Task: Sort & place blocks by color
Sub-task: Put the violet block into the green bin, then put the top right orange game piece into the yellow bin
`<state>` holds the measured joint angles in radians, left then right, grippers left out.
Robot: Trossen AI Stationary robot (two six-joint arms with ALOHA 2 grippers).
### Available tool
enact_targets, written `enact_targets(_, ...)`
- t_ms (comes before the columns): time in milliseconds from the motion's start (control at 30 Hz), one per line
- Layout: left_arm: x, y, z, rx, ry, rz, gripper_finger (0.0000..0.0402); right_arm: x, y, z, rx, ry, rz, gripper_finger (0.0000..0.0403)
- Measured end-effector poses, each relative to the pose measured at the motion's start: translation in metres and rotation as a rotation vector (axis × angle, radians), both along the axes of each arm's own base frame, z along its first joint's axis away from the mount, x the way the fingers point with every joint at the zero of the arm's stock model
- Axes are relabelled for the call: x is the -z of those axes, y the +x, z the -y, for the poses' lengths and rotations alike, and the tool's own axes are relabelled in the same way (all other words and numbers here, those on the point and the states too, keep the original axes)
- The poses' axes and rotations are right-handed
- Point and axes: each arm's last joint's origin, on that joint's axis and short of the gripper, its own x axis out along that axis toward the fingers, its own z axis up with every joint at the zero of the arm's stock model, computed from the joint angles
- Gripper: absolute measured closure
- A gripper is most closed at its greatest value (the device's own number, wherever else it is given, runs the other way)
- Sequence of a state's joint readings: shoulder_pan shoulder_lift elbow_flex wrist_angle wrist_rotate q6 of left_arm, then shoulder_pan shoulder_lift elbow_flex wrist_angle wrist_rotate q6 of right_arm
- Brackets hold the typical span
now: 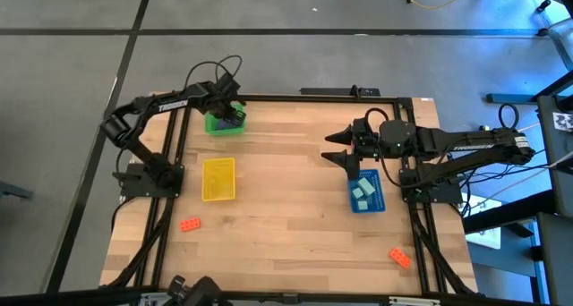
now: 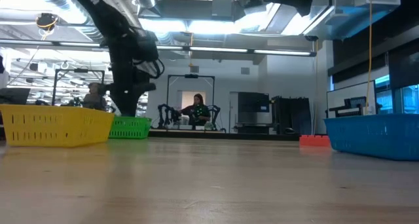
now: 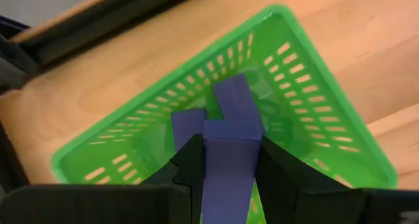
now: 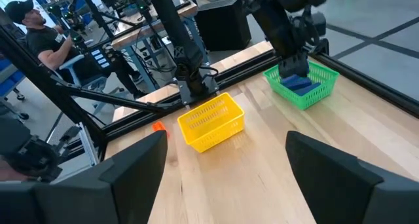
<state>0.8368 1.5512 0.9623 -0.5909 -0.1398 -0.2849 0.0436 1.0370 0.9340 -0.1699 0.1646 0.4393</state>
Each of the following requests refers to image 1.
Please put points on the black aluminium table frame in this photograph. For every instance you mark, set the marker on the black aluminium table frame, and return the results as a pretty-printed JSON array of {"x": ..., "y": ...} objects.
[{"x": 291, "y": 99}]

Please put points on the large teal toy brick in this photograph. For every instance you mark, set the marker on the large teal toy brick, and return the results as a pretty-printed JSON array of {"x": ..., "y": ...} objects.
[{"x": 366, "y": 186}]

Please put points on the blue plastic basket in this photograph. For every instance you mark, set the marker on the blue plastic basket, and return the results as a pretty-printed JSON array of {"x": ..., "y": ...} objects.
[{"x": 379, "y": 201}]

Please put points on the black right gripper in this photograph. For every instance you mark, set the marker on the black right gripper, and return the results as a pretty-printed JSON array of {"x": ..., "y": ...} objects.
[{"x": 365, "y": 140}]

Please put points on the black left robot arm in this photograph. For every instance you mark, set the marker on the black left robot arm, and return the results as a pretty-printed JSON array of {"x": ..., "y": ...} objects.
[{"x": 172, "y": 105}]

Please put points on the green plastic basket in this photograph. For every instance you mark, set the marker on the green plastic basket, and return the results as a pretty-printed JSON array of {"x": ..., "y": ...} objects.
[{"x": 210, "y": 128}]

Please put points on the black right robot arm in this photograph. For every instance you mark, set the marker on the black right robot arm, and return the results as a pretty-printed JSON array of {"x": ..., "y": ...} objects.
[{"x": 470, "y": 147}]

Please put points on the black flat bar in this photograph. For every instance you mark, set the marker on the black flat bar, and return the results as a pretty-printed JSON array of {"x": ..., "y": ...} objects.
[{"x": 331, "y": 91}]

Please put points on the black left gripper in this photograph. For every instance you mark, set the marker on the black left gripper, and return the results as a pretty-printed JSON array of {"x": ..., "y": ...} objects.
[{"x": 226, "y": 96}]

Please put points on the small table-edge camera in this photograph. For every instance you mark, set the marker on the small table-edge camera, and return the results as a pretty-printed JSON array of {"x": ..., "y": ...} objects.
[{"x": 290, "y": 298}]

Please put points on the purple toy brick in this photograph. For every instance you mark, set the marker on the purple toy brick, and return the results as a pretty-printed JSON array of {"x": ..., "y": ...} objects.
[{"x": 220, "y": 125}]

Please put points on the black bulky object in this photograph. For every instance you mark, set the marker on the black bulky object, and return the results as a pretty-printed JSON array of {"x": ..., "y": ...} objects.
[{"x": 197, "y": 292}]

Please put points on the black side table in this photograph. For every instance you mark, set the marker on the black side table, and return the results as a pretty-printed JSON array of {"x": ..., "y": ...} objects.
[{"x": 559, "y": 163}]

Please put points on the yellow plastic basket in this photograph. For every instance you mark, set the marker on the yellow plastic basket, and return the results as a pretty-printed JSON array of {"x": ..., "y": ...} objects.
[{"x": 219, "y": 181}]

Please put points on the orange toy brick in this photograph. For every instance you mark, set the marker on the orange toy brick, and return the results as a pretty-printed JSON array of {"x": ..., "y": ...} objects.
[
  {"x": 190, "y": 224},
  {"x": 399, "y": 258}
]

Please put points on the black and white tag marker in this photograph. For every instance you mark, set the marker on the black and white tag marker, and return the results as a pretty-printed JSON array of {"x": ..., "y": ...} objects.
[{"x": 564, "y": 121}]

